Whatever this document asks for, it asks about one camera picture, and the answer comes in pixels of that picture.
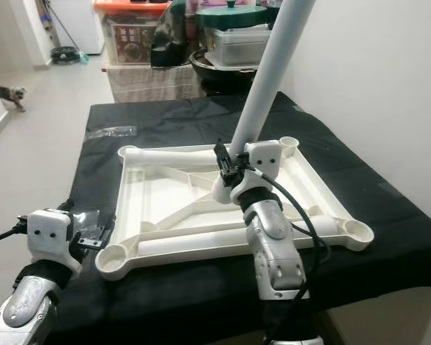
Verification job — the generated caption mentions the white plastic children table top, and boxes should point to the white plastic children table top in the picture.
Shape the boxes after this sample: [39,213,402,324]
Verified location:
[95,137,374,281]

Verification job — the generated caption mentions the black wok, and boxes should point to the black wok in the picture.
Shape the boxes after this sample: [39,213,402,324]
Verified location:
[188,50,267,94]

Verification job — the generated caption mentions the clear tape strip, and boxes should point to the clear tape strip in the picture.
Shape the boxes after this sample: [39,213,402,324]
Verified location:
[88,126,137,139]

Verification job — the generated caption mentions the black tablecloth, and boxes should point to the black tablecloth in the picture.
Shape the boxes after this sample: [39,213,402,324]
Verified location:
[43,90,431,345]

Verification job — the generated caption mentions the patterned cloth covered table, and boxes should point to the patterned cloth covered table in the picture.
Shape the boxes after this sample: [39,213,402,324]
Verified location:
[104,63,205,101]

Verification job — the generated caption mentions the clear plastic storage bin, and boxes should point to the clear plastic storage bin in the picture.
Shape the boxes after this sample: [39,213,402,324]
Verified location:
[205,25,281,67]

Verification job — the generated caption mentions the small grey dog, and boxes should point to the small grey dog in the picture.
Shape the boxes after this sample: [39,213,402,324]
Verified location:
[0,85,27,112]

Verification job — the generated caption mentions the dark green pot lid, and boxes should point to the dark green pot lid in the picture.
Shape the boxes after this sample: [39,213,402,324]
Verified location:
[195,2,281,31]

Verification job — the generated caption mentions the mop with teal head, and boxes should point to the mop with teal head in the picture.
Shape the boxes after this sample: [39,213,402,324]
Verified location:
[40,0,91,65]

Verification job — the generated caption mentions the orange lid storage box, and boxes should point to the orange lid storage box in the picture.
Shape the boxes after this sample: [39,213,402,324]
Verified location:
[93,0,166,67]

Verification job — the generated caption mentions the white chest freezer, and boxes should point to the white chest freezer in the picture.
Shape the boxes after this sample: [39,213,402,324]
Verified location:
[54,0,105,55]

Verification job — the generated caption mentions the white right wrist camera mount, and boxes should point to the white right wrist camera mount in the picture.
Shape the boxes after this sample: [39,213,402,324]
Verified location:
[230,139,281,206]

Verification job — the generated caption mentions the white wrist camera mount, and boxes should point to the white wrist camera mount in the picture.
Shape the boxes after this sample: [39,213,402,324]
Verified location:
[230,139,281,206]
[27,208,76,274]

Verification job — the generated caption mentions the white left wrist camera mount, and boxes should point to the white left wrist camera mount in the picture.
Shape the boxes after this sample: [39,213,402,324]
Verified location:
[27,208,76,274]

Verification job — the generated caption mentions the black coiled hose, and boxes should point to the black coiled hose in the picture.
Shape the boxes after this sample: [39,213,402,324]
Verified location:
[50,45,81,64]

